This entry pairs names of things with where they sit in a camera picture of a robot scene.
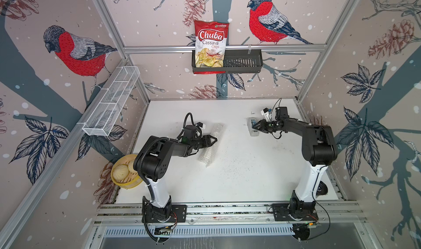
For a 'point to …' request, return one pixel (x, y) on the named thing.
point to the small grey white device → (253, 132)
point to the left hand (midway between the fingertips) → (216, 138)
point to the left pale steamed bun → (120, 171)
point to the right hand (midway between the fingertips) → (253, 126)
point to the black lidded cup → (322, 189)
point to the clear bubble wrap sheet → (208, 154)
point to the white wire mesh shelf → (103, 115)
